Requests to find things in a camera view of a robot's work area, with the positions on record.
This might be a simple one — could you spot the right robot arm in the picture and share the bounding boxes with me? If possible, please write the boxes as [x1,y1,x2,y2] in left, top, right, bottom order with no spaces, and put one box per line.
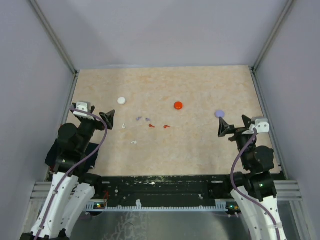
[218,115,287,240]

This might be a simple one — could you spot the red earbud charging case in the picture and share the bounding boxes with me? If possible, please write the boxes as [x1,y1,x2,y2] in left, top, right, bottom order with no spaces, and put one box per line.
[173,101,184,110]

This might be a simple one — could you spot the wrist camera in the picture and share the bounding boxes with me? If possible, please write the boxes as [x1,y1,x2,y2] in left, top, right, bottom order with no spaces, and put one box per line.
[73,101,91,119]
[249,116,270,134]

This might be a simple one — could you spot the white earbud charging case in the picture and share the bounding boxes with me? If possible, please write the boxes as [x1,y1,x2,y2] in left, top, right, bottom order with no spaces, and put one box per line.
[117,97,127,105]

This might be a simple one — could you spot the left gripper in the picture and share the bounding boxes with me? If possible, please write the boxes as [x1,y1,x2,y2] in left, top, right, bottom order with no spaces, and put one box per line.
[78,109,115,153]

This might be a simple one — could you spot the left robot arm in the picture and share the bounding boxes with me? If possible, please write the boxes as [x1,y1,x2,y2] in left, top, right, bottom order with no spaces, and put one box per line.
[20,101,116,240]

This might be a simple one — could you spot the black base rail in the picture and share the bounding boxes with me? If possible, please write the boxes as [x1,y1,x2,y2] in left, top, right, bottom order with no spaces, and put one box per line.
[93,174,233,208]

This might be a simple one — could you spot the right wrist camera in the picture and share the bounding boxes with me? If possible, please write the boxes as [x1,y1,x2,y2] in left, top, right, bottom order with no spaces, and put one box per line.
[249,116,270,134]

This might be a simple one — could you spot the purple cable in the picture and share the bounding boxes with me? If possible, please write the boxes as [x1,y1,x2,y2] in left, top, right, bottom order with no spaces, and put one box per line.
[32,106,109,240]
[230,128,283,240]

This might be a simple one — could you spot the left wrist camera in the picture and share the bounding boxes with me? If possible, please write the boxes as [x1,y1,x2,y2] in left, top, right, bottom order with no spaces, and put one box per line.
[73,101,91,119]

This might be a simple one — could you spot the purple earbud charging case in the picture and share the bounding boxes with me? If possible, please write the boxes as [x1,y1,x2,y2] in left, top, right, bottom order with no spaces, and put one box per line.
[214,109,225,118]

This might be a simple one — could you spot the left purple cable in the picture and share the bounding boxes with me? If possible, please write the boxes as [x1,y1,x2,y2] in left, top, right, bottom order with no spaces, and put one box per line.
[32,106,109,240]

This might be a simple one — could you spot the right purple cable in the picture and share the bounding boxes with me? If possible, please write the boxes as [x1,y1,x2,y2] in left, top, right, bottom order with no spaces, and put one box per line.
[230,128,283,240]

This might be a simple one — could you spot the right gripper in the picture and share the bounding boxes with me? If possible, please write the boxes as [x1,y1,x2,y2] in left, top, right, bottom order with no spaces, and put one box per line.
[218,114,257,169]

